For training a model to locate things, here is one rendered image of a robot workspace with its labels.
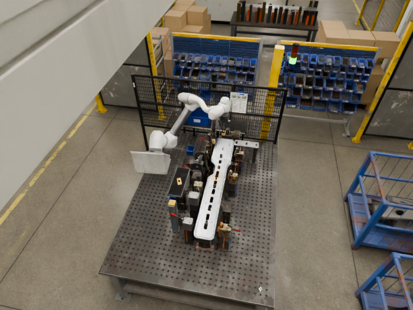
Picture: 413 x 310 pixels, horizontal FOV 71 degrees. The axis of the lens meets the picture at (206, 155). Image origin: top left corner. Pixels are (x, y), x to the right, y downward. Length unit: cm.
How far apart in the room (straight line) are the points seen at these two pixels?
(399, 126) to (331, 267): 274
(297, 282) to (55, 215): 323
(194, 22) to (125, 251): 566
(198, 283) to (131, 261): 68
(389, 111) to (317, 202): 192
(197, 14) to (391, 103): 446
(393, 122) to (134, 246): 436
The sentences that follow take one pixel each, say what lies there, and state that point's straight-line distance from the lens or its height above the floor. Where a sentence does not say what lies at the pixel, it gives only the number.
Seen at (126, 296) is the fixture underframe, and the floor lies 2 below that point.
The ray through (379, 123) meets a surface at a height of 41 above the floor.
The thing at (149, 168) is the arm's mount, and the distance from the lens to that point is 356.
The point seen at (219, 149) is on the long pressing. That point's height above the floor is 100.
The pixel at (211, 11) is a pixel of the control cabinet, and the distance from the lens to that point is 958.
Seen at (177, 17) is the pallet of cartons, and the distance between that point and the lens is 709.
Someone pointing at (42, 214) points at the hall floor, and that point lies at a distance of 462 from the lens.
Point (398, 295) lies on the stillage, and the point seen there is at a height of 18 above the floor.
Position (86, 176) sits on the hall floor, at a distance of 482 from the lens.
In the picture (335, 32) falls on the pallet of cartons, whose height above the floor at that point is 135.
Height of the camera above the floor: 335
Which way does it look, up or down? 45 degrees down
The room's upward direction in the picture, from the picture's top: straight up
